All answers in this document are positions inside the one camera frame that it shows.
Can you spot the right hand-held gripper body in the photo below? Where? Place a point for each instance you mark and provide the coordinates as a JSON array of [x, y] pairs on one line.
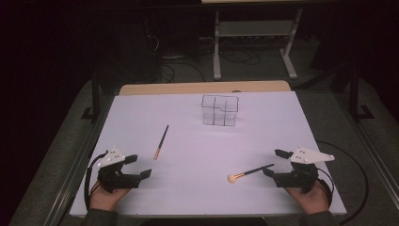
[[301, 177]]

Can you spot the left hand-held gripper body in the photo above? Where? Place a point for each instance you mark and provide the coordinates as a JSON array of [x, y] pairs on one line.
[[111, 179]]

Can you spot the thin makeup brush orange end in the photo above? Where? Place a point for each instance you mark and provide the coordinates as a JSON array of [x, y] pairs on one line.
[[160, 143]]

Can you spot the round-headed makeup brush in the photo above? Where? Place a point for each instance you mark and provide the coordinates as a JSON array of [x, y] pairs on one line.
[[232, 178]]

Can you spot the clear acrylic organizer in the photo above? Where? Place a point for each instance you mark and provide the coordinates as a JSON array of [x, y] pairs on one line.
[[219, 111]]

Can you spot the person's left hand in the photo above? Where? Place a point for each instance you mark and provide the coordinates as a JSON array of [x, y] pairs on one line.
[[103, 199]]

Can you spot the person's right hand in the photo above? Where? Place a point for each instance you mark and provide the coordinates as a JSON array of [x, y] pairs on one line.
[[312, 201]]

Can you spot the black metal stand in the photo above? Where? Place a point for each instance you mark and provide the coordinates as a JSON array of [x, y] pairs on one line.
[[95, 97], [354, 94]]

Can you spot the wooden table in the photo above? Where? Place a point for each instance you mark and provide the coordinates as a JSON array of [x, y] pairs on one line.
[[188, 88]]

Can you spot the grey metal rail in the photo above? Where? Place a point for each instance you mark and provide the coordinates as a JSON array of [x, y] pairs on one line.
[[67, 185], [376, 163]]

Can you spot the white metal desk frame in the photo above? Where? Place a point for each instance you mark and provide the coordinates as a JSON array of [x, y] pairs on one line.
[[216, 47]]

